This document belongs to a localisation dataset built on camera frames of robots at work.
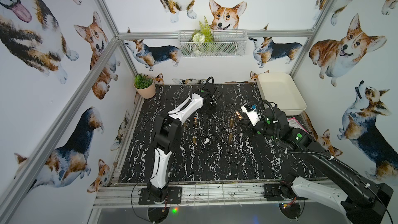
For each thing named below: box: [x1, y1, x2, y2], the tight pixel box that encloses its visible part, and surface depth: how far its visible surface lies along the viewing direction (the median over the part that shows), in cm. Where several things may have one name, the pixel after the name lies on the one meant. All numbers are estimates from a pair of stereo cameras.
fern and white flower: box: [190, 15, 215, 55], surface depth 84 cm
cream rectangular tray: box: [257, 73, 307, 116], surface depth 116 cm
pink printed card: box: [287, 117, 309, 134], surface depth 102 cm
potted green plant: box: [133, 73, 156, 100], surface depth 106 cm
